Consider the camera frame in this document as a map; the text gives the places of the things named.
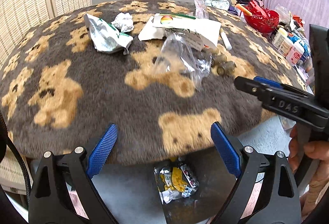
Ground gold cap white tube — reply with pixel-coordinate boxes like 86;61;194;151
220;28;232;51

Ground clear plastic bag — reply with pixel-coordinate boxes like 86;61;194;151
153;29;212;90

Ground white green paper package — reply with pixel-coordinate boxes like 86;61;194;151
138;13;221;50

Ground white paper ball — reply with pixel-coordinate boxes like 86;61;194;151
111;13;134;33

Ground silver foil bag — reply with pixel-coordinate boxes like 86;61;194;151
84;14;133;55

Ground yellow wrapper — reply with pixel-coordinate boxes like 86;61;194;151
159;167;188;193

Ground black trash bin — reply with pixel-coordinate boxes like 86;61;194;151
153;147;235;223

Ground person's right hand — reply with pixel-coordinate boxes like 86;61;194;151
288;124;328;219

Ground white bottle middle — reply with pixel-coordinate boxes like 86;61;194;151
277;37;293;57

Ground hair rollers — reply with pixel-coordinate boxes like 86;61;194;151
204;48;236;76

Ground white bottle yellow cap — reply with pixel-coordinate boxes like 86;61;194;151
272;27;288;49

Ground blue snack package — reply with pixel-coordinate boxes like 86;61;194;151
288;33;310;65

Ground red lace basket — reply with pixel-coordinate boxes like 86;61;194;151
244;0;279;34

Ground orange foam dart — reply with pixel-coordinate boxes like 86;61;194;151
235;4;253;17

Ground floral grey cloth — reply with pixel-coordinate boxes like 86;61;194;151
204;0;230;10

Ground teddy bear pattern blanket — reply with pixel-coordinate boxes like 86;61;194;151
1;0;272;164

